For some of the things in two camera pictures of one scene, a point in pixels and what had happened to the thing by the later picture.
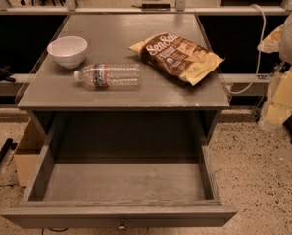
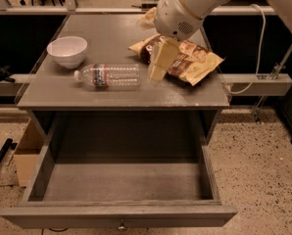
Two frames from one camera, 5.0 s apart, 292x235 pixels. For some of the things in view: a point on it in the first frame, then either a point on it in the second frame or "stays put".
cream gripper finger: x=287 y=97 -> x=163 y=54
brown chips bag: x=181 y=57 stays put
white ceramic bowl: x=69 y=51 stays put
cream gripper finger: x=270 y=44 -> x=147 y=22
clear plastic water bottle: x=110 y=74 stays put
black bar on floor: x=10 y=144 stays put
